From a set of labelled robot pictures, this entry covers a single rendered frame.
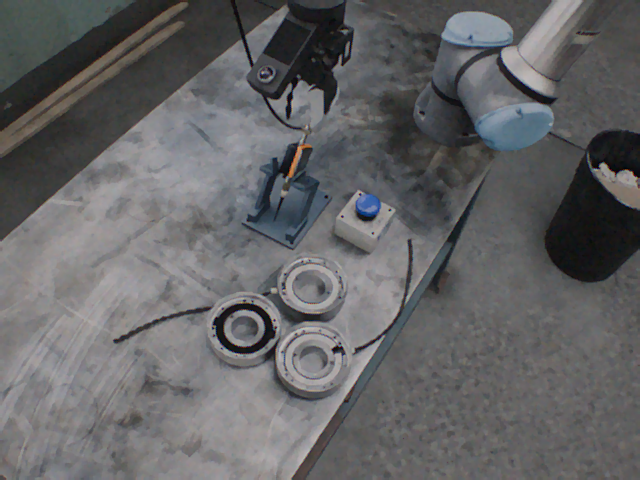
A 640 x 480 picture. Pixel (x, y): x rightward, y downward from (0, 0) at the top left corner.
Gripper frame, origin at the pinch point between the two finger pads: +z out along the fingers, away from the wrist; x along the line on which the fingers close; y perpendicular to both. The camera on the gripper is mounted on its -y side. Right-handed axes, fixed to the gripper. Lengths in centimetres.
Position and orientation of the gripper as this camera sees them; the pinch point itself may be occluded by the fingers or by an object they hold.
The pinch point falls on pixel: (299, 121)
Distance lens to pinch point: 87.0
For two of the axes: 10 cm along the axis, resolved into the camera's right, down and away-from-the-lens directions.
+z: -0.7, 5.7, 8.2
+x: -8.5, -4.6, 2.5
